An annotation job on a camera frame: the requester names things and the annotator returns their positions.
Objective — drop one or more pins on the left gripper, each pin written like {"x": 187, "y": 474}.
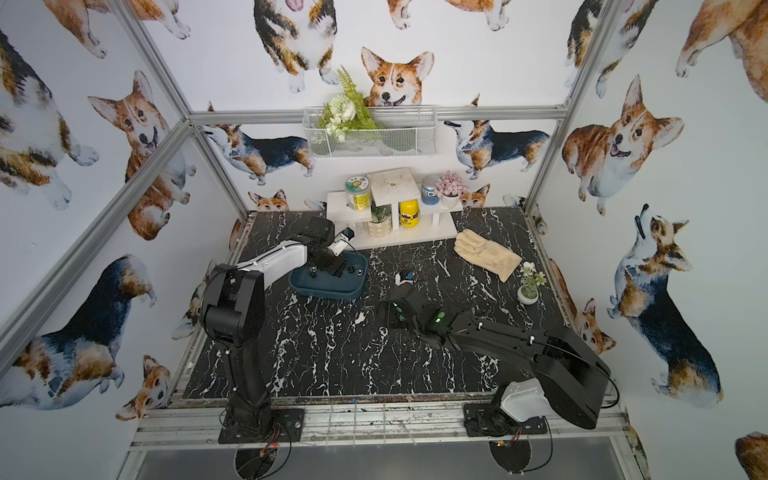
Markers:
{"x": 327, "y": 260}

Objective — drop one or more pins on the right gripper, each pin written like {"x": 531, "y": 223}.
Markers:
{"x": 396, "y": 302}

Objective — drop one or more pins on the teal plastic storage box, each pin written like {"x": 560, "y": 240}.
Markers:
{"x": 345, "y": 282}

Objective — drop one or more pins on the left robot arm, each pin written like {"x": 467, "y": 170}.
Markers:
{"x": 232, "y": 314}

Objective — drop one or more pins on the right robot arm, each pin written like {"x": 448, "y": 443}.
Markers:
{"x": 572, "y": 378}

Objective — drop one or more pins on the green label tin can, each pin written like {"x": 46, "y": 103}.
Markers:
{"x": 357, "y": 189}

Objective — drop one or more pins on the woven pot green plant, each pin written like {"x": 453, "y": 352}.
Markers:
{"x": 380, "y": 224}

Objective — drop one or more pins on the white tiered display shelf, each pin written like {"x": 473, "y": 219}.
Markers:
{"x": 389, "y": 190}

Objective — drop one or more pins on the yellow can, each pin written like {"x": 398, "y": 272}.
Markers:
{"x": 409, "y": 213}

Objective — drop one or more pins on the beige work glove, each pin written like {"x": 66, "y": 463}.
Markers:
{"x": 486, "y": 254}

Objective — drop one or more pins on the small potted white flower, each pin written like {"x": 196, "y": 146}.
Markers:
{"x": 532, "y": 279}

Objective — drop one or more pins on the artificial green white flowers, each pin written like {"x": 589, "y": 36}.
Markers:
{"x": 346, "y": 113}

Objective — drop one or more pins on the pink flower pot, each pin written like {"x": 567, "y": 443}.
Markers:
{"x": 450, "y": 187}

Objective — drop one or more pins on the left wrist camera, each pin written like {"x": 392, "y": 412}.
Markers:
{"x": 341, "y": 241}

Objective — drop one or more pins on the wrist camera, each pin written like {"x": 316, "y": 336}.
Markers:
{"x": 341, "y": 241}
{"x": 405, "y": 276}

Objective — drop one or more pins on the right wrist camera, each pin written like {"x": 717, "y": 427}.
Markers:
{"x": 405, "y": 276}

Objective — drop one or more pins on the white wire wall basket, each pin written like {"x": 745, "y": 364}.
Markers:
{"x": 397, "y": 132}

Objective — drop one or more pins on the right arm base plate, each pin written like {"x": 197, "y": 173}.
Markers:
{"x": 488, "y": 420}

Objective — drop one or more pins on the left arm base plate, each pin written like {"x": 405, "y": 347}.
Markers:
{"x": 279, "y": 425}

